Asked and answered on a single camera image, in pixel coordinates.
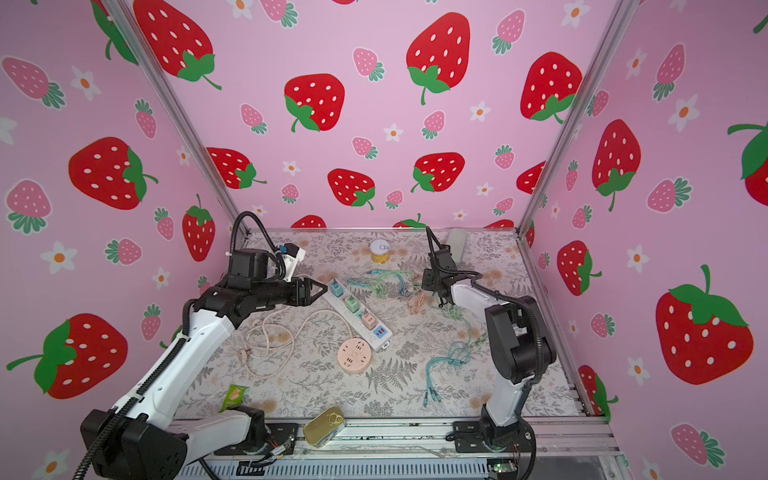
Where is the pale green glasses case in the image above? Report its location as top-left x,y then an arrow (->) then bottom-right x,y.
445,228 -> 468,265

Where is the white multicolour power strip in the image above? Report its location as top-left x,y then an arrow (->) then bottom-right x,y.
323,278 -> 393,351

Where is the silver aluminium corner post right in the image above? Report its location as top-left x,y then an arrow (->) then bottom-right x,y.
517,0 -> 640,236

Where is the light green charger plug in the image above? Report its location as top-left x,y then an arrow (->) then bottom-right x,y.
344,296 -> 360,313

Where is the pink charging cable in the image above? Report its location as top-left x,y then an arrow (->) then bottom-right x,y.
374,290 -> 430,319

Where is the light green charging cable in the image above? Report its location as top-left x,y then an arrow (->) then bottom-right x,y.
365,269 -> 421,300

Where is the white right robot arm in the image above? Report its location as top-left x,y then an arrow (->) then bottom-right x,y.
422,228 -> 557,449

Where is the teal charger plug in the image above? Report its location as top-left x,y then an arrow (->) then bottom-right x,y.
329,280 -> 344,298

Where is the yellow labelled food can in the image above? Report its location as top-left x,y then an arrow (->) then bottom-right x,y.
369,239 -> 391,264

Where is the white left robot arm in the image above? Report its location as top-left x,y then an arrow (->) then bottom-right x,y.
73,277 -> 328,479

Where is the gold sardine tin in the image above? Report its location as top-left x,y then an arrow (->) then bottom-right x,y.
303,406 -> 346,448

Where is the pink charger plug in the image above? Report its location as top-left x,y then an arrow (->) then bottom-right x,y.
361,311 -> 379,330

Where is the green snack packet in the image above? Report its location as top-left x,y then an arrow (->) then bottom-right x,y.
221,385 -> 248,412

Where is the beige power strip cord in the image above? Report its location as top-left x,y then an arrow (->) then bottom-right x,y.
239,308 -> 355,379

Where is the silver aluminium corner post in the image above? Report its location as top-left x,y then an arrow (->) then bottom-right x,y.
517,0 -> 640,236
104,0 -> 239,222

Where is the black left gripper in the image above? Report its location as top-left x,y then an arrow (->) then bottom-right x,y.
253,276 -> 328,311

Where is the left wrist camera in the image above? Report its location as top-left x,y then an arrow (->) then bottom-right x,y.
279,243 -> 306,282

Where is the round pink power socket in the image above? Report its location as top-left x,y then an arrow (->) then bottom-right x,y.
337,338 -> 373,375

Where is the silver aluminium corner post left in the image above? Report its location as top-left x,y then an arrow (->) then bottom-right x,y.
104,0 -> 239,222

